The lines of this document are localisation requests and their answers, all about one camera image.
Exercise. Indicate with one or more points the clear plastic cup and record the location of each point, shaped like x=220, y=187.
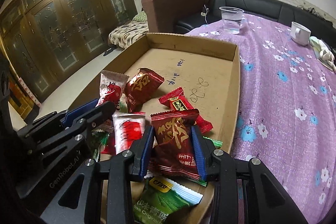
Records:
x=232, y=18

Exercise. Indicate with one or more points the brown armchair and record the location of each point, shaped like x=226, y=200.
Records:
x=166, y=16

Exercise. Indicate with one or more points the dark red candy packet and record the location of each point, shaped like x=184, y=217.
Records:
x=173, y=154

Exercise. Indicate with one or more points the small green candy packet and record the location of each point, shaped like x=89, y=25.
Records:
x=98, y=142

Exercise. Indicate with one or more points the white red striped packet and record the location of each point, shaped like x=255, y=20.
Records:
x=128, y=127

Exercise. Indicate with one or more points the white red snack packet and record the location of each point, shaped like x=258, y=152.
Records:
x=112, y=85

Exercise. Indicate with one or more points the purple floral tablecloth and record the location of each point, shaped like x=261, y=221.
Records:
x=286, y=111

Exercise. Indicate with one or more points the bright red snack packet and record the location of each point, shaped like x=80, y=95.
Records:
x=176, y=100

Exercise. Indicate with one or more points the patterned cushion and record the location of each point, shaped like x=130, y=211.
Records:
x=126, y=34

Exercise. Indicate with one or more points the dark red puffy packet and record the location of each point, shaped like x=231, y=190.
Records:
x=141, y=87

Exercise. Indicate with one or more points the white cloth bundle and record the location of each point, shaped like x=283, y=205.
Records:
x=322, y=53

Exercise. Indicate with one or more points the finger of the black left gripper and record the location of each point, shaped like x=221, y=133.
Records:
x=70, y=116
x=92, y=118

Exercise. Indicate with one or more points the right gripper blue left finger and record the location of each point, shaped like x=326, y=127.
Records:
x=141, y=150

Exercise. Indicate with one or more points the white ceramic mug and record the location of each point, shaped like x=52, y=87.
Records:
x=300, y=34

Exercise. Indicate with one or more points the shallow cardboard box tray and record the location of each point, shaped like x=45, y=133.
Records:
x=208, y=70

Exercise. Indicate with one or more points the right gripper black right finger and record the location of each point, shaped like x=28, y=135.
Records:
x=203, y=149

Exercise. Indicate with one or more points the black leather sofa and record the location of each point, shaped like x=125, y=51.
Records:
x=273, y=10

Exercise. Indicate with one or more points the green snack packet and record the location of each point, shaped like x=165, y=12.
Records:
x=162, y=197

